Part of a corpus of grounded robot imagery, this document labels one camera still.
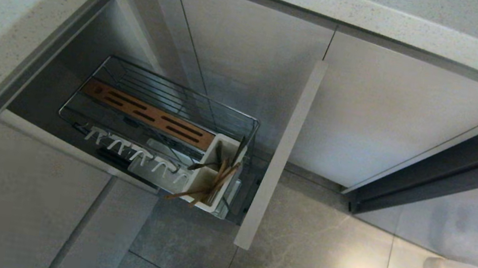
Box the white pull-out drawer front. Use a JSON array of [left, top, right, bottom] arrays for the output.
[[233, 51, 329, 259]]

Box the white plate holder rack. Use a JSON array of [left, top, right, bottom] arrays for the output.
[[78, 125, 198, 195]]

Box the dark metal utensil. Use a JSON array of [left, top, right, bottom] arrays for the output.
[[187, 128, 249, 179]]

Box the white utensil holder box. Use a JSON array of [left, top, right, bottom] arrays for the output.
[[178, 128, 249, 218]]

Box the wooden chopstick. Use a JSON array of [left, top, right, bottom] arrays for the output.
[[189, 154, 230, 213], [164, 152, 242, 210]]

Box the grey cabinet door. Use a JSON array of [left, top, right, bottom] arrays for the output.
[[150, 0, 341, 166], [286, 25, 478, 209], [46, 169, 161, 268], [0, 119, 118, 268]]

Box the wooden knife block board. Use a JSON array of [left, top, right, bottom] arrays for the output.
[[76, 78, 222, 152]]

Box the chrome wire pull-out rack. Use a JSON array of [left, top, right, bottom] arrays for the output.
[[45, 48, 268, 225]]

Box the dark sliding door frame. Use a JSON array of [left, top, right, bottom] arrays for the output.
[[340, 68, 478, 234]]

